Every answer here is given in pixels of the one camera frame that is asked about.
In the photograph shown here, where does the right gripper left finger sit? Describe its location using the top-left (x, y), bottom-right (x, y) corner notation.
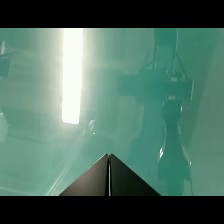
top-left (59, 153), bottom-right (110, 197)

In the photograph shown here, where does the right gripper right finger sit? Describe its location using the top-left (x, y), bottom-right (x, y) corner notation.
top-left (108, 153), bottom-right (162, 197)

